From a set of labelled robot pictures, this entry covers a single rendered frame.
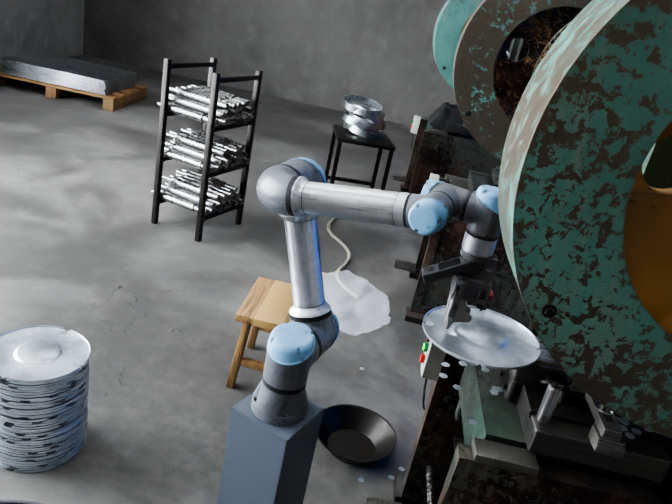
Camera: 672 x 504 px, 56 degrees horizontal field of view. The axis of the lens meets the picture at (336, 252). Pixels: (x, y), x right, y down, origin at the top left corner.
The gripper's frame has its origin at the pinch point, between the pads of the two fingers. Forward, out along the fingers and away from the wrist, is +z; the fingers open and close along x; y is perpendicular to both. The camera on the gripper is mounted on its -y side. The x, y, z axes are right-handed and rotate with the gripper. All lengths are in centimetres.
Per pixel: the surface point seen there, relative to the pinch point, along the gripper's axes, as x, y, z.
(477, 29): 132, 2, -63
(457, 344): -6.5, 3.0, 1.5
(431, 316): 5.3, -2.9, 1.8
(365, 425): 54, -8, 77
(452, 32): 303, 4, -53
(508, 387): -4.2, 18.6, 11.3
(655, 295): -40, 25, -34
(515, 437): -18.3, 19.4, 15.0
